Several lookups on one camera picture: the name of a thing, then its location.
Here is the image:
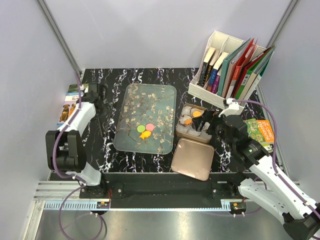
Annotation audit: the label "teal hardcover book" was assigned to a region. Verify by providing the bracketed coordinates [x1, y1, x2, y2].
[216, 36, 253, 98]

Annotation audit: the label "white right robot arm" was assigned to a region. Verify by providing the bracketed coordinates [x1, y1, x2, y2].
[196, 110, 320, 240]

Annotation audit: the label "rose gold tin lid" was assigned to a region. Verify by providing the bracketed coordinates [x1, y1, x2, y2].
[170, 138, 215, 181]

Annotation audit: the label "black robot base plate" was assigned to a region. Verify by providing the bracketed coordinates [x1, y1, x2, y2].
[78, 171, 253, 210]

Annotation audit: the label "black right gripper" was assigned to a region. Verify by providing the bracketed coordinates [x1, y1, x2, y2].
[191, 108, 236, 149]

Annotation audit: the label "metal tongs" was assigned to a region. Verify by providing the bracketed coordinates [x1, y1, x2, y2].
[96, 104, 112, 138]

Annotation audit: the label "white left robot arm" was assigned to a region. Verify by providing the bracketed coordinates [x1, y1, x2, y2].
[45, 83, 110, 198]

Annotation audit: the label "rose gold cookie tin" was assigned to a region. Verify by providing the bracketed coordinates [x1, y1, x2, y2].
[175, 103, 212, 144]

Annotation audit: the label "purple paperback book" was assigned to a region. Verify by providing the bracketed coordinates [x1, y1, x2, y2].
[210, 52, 229, 94]

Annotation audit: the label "green hardcover book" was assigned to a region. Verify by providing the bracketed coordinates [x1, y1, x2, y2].
[232, 45, 275, 100]

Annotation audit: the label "orange treehouse book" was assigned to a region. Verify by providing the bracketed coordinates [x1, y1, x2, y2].
[244, 118, 275, 144]

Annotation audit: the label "dog picture book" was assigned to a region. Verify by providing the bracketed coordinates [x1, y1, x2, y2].
[57, 92, 79, 126]

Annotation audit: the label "white book organizer rack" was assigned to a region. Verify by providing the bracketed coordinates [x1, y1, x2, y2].
[187, 30, 268, 116]

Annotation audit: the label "black paperback book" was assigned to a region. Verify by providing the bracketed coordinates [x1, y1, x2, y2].
[197, 47, 216, 87]

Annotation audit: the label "green round cookie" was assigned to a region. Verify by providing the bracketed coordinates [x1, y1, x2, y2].
[137, 125, 146, 133]

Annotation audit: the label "orange flower shaped cookie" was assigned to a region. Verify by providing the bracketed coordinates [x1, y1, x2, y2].
[184, 118, 192, 125]

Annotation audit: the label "pink round cookie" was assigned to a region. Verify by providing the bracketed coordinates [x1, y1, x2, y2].
[145, 123, 155, 132]

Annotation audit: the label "orange fish shaped cookie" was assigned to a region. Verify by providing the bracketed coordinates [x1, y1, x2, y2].
[139, 130, 152, 140]

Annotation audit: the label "blue paperback book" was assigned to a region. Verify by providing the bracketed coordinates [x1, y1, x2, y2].
[205, 50, 220, 92]

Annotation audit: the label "red hardcover book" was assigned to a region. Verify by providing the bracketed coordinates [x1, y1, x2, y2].
[225, 38, 256, 99]

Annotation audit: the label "floral blossom serving tray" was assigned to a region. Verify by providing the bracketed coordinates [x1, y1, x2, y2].
[113, 83, 177, 155]

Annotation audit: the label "large orange round biscuit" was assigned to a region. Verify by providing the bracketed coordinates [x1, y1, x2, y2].
[192, 110, 203, 118]

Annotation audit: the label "green landscape book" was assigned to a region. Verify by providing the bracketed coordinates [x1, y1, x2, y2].
[67, 83, 89, 93]

